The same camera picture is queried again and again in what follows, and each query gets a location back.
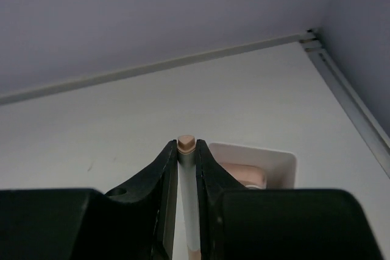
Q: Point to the pink eraser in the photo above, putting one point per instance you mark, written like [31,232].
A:
[251,177]

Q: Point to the pink white marker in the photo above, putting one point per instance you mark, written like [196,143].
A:
[186,145]

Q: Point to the right side aluminium rail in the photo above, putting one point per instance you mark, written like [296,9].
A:
[361,117]

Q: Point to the white compartment pen holder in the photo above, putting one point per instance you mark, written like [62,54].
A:
[280,167]

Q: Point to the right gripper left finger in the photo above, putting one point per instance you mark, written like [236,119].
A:
[134,220]

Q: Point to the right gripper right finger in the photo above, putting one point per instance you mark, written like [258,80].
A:
[239,223]

